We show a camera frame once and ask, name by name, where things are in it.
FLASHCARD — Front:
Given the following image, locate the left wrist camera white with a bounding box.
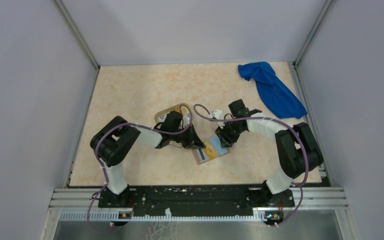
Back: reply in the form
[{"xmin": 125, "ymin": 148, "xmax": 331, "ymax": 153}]
[{"xmin": 182, "ymin": 114, "xmax": 192, "ymax": 128}]

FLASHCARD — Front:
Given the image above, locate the blue cloth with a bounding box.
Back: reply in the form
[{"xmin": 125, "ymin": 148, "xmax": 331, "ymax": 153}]
[{"xmin": 237, "ymin": 61, "xmax": 308, "ymax": 119}]

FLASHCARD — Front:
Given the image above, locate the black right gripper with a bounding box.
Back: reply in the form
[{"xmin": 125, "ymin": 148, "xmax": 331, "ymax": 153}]
[{"xmin": 214, "ymin": 119, "xmax": 245, "ymax": 149}]

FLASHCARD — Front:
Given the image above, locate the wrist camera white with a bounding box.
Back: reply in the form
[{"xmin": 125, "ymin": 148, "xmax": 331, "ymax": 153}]
[
  {"xmin": 209, "ymin": 109, "xmax": 225, "ymax": 129},
  {"xmin": 182, "ymin": 114, "xmax": 192, "ymax": 128}
]

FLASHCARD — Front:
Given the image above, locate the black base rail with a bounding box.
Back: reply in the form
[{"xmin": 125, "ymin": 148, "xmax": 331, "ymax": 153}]
[{"xmin": 95, "ymin": 184, "xmax": 295, "ymax": 217}]

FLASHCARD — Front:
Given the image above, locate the cream plastic tray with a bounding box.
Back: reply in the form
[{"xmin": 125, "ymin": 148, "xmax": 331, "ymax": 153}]
[{"xmin": 154, "ymin": 102, "xmax": 193, "ymax": 124}]

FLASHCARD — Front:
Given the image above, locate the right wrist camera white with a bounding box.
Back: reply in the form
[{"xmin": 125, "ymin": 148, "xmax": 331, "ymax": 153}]
[{"xmin": 209, "ymin": 109, "xmax": 225, "ymax": 129}]

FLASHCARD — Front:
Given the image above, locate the tan leather card holder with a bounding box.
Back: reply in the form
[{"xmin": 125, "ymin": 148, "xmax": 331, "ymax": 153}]
[{"xmin": 192, "ymin": 135, "xmax": 231, "ymax": 165}]

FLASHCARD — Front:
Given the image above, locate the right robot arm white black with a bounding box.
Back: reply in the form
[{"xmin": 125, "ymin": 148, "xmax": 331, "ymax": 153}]
[{"xmin": 210, "ymin": 99, "xmax": 324, "ymax": 206}]

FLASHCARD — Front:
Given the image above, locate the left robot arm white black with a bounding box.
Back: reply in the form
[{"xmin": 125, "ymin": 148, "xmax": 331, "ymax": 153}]
[{"xmin": 89, "ymin": 110, "xmax": 206, "ymax": 207}]

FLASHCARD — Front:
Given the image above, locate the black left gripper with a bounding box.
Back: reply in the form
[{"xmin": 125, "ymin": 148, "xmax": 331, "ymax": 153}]
[{"xmin": 170, "ymin": 123, "xmax": 206, "ymax": 149}]

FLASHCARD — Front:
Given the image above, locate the gold VIP credit card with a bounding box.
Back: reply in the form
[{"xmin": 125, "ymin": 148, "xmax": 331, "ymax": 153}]
[{"xmin": 203, "ymin": 145, "xmax": 219, "ymax": 160}]

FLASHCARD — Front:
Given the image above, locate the aluminium frame rail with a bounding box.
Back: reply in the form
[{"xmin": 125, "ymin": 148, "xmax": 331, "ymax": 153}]
[{"xmin": 48, "ymin": 187, "xmax": 349, "ymax": 222}]

